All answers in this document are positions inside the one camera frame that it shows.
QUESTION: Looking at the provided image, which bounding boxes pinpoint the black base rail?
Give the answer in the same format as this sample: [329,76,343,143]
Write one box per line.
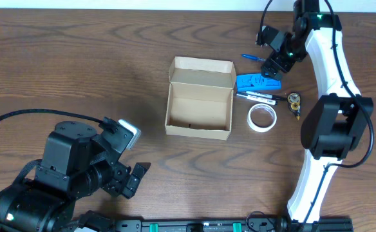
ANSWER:
[71,214,355,232]

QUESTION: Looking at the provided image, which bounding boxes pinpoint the right black cable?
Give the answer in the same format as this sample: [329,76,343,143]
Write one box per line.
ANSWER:
[258,0,375,232]

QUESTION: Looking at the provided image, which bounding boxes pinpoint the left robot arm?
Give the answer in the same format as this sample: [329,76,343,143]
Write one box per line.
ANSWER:
[0,119,150,231]

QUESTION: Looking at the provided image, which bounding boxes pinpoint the blue plastic case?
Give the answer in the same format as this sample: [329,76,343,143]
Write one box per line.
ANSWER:
[236,73,281,92]

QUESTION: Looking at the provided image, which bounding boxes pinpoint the yellow correction tape dispenser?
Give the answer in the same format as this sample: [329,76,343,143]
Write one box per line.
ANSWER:
[287,92,301,121]

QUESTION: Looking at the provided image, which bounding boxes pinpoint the brown cardboard box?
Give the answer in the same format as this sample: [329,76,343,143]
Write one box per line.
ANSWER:
[164,57,236,140]

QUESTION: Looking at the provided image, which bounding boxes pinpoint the black cable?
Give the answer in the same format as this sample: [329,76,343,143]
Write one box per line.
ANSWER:
[258,0,375,232]
[0,108,111,232]

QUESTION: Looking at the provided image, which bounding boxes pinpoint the blue ballpoint pen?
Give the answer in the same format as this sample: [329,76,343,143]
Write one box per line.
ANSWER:
[241,54,266,62]

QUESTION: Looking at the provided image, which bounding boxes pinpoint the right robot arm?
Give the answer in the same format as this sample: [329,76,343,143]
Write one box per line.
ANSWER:
[256,0,375,230]

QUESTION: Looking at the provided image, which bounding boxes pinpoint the white masking tape roll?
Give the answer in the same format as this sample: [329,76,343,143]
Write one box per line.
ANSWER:
[247,103,277,133]

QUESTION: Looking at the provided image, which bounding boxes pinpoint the white whiteboard marker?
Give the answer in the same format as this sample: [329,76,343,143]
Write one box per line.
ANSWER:
[236,92,277,106]

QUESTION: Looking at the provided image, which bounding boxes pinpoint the left black cable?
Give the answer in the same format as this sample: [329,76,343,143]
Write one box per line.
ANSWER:
[0,108,111,232]

